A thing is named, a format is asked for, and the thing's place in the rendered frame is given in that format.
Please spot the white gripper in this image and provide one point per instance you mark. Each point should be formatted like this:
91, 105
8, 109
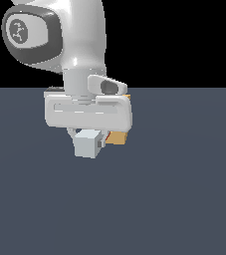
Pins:
88, 114

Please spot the white rectangular peg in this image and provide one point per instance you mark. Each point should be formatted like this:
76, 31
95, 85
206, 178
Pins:
85, 146

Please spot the tan wooden box with hole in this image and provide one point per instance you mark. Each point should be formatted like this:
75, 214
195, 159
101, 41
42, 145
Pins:
117, 137

